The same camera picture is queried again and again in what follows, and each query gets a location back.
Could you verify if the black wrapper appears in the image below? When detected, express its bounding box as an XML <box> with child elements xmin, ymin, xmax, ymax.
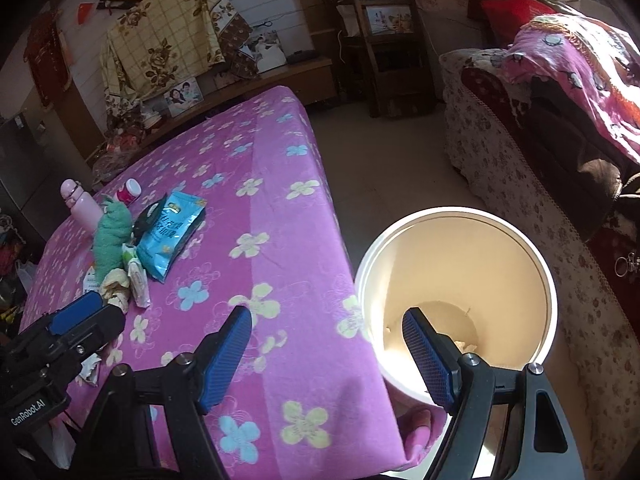
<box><xmin>131</xmin><ymin>200</ymin><xmax>166</xmax><ymax>238</ymax></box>

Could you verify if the white torn wrapper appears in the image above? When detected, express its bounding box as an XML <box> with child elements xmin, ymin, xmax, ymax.
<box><xmin>82</xmin><ymin>352</ymin><xmax>101</xmax><ymax>386</ymax></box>

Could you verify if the plastic bag with red items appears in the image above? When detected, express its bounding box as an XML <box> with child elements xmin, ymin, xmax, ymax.
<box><xmin>92</xmin><ymin>130</ymin><xmax>146</xmax><ymax>191</ymax></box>

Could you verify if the dark wooden rack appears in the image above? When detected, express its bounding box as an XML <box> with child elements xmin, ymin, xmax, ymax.
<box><xmin>327</xmin><ymin>0</ymin><xmax>436</xmax><ymax>118</ymax></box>

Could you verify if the brown floral cloth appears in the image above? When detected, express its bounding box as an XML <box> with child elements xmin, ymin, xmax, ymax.
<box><xmin>217</xmin><ymin>2</ymin><xmax>261</xmax><ymax>78</ymax></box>

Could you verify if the pink floral tablecloth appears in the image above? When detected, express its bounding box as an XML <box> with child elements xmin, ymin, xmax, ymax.
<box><xmin>20</xmin><ymin>85</ymin><xmax>451</xmax><ymax>471</ymax></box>

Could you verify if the floral covered sofa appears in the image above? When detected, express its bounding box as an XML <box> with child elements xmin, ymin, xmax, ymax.
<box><xmin>439</xmin><ymin>47</ymin><xmax>640</xmax><ymax>480</ymax></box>

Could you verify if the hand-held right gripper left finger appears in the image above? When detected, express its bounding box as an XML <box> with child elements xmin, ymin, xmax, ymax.
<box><xmin>65</xmin><ymin>306</ymin><xmax>253</xmax><ymax>480</ymax></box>

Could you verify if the white pink medicine bottle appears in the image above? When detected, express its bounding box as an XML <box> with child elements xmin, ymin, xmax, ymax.
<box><xmin>116</xmin><ymin>178</ymin><xmax>142</xmax><ymax>206</ymax></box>

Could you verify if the white printed picture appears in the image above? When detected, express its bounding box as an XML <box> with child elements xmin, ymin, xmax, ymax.
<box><xmin>240</xmin><ymin>30</ymin><xmax>286</xmax><ymax>73</ymax></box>

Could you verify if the white plastic bucket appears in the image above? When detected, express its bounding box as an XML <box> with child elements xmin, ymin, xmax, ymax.
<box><xmin>354</xmin><ymin>208</ymin><xmax>557</xmax><ymax>406</ymax></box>

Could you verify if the grey refrigerator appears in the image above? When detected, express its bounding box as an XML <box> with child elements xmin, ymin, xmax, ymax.
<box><xmin>0</xmin><ymin>112</ymin><xmax>71</xmax><ymax>241</ymax></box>

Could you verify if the white plastic bag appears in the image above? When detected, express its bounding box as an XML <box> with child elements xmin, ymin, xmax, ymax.
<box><xmin>15</xmin><ymin>260</ymin><xmax>38</xmax><ymax>301</ymax></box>

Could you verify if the pink water bottle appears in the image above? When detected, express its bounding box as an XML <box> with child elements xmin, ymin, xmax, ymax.
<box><xmin>60</xmin><ymin>179</ymin><xmax>103</xmax><ymax>233</ymax></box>

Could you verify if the dark brown jacket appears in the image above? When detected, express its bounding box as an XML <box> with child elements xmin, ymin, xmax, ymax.
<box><xmin>530</xmin><ymin>80</ymin><xmax>640</xmax><ymax>241</ymax></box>

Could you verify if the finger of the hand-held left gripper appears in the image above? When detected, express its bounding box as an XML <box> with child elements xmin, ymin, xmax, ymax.
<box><xmin>70</xmin><ymin>306</ymin><xmax>126</xmax><ymax>358</ymax></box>
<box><xmin>47</xmin><ymin>291</ymin><xmax>104</xmax><ymax>336</ymax></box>

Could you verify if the white wet wipe packet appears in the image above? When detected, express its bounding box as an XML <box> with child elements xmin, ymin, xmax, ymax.
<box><xmin>127</xmin><ymin>260</ymin><xmax>152</xmax><ymax>307</ymax></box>

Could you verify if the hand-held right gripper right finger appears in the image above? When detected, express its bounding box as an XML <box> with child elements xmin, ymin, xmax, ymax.
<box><xmin>402</xmin><ymin>307</ymin><xmax>586</xmax><ymax>480</ymax></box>

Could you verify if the pink printed blanket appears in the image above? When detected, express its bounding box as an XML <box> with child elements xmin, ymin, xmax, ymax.
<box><xmin>502</xmin><ymin>12</ymin><xmax>640</xmax><ymax>166</ymax></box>

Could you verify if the framed photo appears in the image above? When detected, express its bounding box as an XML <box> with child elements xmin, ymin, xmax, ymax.
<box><xmin>165</xmin><ymin>77</ymin><xmax>203</xmax><ymax>118</ymax></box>

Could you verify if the yellow floral cloth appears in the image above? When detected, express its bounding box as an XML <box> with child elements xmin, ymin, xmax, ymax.
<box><xmin>100</xmin><ymin>0</ymin><xmax>226</xmax><ymax>126</ymax></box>

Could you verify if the blue snack packet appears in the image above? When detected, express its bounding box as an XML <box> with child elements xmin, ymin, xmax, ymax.
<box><xmin>136</xmin><ymin>191</ymin><xmax>207</xmax><ymax>283</ymax></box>

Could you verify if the green fluffy cloth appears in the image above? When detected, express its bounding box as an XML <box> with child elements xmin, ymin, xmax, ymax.
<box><xmin>94</xmin><ymin>197</ymin><xmax>133</xmax><ymax>283</ymax></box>

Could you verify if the red pillow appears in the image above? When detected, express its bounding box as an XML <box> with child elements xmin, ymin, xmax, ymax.
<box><xmin>481</xmin><ymin>0</ymin><xmax>556</xmax><ymax>48</ymax></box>

